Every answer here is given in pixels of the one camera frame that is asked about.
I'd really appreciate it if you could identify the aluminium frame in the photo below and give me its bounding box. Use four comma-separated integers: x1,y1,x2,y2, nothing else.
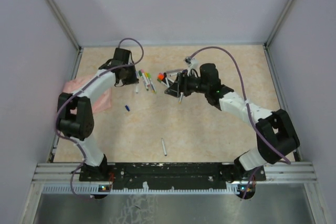
18,0,336,224

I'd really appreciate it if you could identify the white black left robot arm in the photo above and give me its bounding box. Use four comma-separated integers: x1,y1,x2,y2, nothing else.
55,48,139,180

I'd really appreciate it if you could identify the light green capped marker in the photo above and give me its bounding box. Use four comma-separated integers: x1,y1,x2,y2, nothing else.
148,73,156,94

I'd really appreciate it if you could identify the yellow capped marker in group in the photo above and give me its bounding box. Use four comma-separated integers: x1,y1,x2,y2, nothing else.
145,72,155,93

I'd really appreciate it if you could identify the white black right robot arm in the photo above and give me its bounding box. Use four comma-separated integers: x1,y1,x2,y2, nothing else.
162,63,300,180

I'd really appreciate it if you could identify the black capped white marker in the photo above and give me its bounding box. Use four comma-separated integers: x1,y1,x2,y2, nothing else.
163,72,170,88

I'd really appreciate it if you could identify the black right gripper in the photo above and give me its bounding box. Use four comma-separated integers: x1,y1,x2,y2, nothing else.
165,70,209,98

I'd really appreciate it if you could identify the grey purple pen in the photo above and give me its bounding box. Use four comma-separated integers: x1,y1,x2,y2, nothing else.
166,69,184,74

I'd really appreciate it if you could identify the pink cloth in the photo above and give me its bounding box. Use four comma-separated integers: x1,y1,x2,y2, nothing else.
63,74,111,114

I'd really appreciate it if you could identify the orange highlighter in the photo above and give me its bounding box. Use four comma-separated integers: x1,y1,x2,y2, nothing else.
157,74,164,82

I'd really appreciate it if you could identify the pink capped marker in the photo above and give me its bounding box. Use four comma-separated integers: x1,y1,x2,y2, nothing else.
141,69,153,92

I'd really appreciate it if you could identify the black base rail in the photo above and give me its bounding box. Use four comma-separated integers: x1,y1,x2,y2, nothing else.
79,163,253,190

